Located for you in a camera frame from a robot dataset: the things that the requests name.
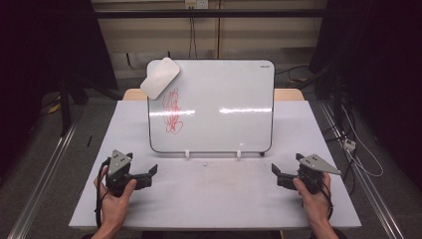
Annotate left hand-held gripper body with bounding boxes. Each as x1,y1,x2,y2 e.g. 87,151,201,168
105,149,144,197

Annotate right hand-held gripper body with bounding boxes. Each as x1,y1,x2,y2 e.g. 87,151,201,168
295,152,342,195

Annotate white whiteboard with black rim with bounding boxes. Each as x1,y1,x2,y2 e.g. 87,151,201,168
146,59,276,155

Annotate white board eraser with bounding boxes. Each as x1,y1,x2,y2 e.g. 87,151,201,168
139,57,181,101

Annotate person's right hand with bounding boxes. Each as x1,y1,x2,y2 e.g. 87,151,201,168
292,172,332,228

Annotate person's left hand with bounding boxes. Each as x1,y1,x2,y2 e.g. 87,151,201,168
93,164,138,231

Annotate white power strip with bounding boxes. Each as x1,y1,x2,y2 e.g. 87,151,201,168
342,137,357,152

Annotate black metal stand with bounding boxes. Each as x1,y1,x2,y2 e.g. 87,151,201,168
59,75,74,137

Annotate wooden table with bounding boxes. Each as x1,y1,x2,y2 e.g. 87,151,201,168
121,88,306,102

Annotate black curtain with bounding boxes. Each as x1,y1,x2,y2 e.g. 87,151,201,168
308,0,422,190
0,0,119,180

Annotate black horizontal metal bar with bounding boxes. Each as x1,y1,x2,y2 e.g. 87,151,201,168
94,8,326,20

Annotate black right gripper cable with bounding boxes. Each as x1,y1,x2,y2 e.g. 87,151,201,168
318,180,334,221

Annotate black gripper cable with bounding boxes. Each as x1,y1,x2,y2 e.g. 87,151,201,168
95,157,112,231
318,180,334,221

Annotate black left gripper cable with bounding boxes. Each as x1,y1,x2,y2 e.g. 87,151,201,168
95,157,112,231

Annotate white cable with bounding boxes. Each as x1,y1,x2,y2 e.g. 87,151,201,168
340,105,385,178

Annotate aluminium floor rail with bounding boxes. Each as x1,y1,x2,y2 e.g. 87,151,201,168
5,121,80,239
318,100,405,239

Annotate black hanging cables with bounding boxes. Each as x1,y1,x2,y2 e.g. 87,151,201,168
188,16,199,60

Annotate white wall socket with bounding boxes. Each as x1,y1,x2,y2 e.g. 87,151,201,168
184,0,210,10

